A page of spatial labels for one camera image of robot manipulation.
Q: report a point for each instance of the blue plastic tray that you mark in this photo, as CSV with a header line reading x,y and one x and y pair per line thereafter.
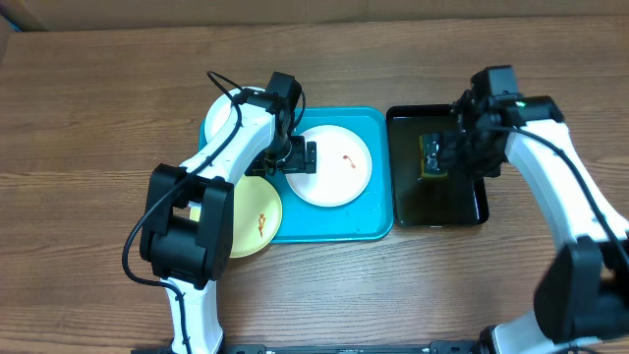
x,y
368,217

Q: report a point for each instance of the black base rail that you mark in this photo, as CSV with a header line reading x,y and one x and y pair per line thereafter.
x,y
435,347

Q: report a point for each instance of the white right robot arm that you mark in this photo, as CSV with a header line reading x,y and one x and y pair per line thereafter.
x,y
583,297

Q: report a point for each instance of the white plate with stain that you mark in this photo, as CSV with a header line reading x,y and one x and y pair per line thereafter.
x,y
343,168

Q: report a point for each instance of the cardboard back panel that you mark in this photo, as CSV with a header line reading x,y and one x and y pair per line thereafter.
x,y
62,15

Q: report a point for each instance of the green yellow sponge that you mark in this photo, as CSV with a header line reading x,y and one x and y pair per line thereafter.
x,y
429,151

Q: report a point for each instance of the yellow plate with stain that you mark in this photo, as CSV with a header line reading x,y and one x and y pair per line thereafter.
x,y
257,216

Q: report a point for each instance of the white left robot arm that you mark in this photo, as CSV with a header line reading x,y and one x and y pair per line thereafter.
x,y
183,241

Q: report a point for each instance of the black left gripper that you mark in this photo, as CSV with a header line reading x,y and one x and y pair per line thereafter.
x,y
298,162

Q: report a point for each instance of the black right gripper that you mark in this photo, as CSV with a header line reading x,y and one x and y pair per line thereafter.
x,y
450,162

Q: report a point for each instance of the black water tray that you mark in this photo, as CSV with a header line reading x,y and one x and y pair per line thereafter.
x,y
455,200

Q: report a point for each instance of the white plate rear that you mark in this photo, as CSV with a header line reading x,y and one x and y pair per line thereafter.
x,y
217,116

